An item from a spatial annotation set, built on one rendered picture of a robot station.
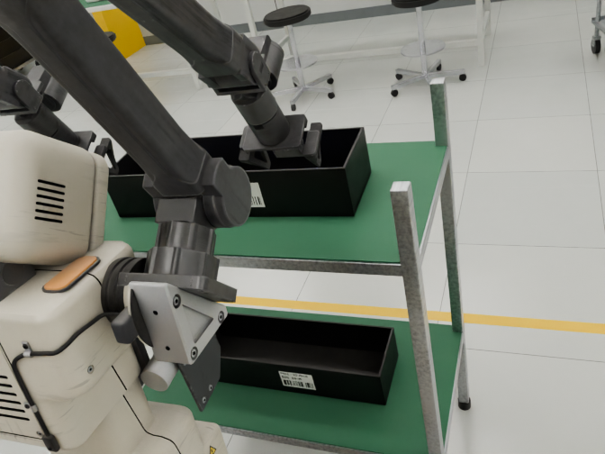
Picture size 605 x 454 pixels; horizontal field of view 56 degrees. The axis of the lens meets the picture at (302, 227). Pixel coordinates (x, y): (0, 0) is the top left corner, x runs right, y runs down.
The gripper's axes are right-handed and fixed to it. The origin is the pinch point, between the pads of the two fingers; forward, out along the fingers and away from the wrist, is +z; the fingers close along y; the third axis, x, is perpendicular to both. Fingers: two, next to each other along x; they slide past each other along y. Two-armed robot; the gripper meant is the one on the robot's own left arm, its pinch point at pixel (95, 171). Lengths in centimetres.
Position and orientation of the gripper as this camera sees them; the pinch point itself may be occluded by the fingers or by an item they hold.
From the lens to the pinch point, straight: 124.2
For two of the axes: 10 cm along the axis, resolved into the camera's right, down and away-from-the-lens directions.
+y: -9.4, 0.0, 3.5
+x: -1.6, 8.9, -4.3
